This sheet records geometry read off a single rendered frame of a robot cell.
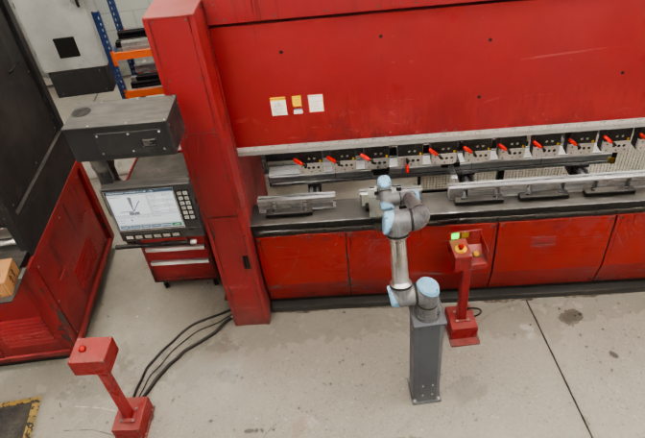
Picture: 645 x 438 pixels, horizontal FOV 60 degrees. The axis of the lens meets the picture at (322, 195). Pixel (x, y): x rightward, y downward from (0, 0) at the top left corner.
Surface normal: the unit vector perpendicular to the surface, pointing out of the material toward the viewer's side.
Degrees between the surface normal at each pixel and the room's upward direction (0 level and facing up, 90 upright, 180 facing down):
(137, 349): 0
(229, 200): 90
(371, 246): 90
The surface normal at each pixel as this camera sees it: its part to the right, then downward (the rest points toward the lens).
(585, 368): -0.09, -0.77
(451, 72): 0.00, 0.63
